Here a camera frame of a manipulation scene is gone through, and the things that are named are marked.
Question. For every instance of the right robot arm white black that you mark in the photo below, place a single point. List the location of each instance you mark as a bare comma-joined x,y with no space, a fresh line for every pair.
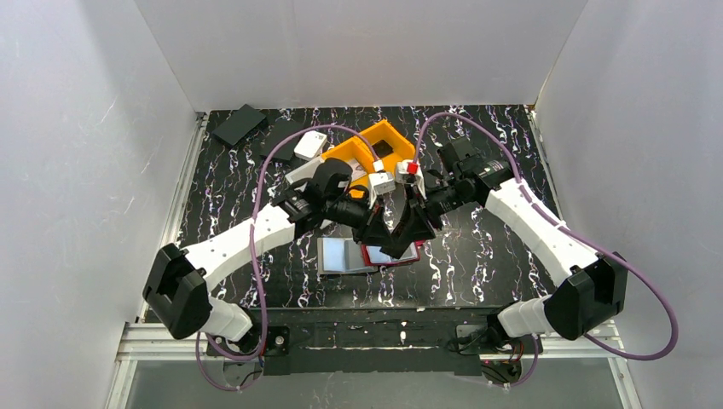
590,287

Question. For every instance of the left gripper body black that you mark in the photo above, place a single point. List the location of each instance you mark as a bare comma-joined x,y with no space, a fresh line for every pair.
372,224

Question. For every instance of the black flat box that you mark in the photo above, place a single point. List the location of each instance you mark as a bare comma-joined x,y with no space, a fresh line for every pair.
239,125
280,130

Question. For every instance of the white small box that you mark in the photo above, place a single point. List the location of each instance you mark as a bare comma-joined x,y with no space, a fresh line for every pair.
310,145

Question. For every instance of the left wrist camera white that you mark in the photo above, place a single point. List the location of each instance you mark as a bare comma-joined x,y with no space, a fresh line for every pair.
381,181

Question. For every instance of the black card in bin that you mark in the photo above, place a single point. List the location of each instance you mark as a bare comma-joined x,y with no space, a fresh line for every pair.
383,149

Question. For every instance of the aluminium rail frame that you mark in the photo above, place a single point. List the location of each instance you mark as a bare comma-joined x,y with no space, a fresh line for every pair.
395,211

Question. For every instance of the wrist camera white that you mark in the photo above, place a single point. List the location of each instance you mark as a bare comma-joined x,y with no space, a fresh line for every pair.
381,181
408,172

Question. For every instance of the orange bin middle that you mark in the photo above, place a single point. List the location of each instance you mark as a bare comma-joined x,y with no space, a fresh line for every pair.
347,155

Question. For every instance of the black flat box left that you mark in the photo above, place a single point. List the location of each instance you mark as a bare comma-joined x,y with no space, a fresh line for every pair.
239,125

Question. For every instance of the black flat box right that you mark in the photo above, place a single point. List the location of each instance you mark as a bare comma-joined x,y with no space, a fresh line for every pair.
280,130

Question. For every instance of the grey card holder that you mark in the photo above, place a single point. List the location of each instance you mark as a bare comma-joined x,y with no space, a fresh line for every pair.
340,256

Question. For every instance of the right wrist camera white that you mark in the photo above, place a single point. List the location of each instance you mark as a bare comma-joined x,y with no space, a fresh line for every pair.
408,172

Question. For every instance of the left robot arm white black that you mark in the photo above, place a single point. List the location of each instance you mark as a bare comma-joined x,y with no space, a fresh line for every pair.
180,281

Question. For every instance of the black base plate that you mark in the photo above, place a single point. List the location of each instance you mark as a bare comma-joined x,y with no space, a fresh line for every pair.
364,340

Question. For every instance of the white plastic bin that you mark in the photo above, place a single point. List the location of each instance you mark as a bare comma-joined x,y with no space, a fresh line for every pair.
308,169

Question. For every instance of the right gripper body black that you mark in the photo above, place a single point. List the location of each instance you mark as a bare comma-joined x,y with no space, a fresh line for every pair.
418,213

